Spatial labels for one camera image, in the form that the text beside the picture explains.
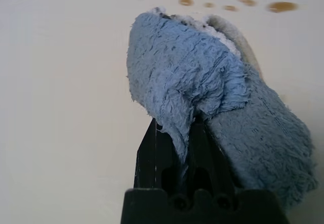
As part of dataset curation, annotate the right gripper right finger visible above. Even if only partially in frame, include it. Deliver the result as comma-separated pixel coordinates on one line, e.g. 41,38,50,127
188,121,237,192

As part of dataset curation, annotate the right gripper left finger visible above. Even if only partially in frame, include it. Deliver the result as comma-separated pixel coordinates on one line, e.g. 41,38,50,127
133,117,189,192

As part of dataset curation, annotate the blue terry rag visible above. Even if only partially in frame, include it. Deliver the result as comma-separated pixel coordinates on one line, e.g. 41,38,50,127
126,6,319,209

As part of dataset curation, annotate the large round brown drop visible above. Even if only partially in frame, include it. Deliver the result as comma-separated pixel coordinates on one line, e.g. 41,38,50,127
265,1,299,14

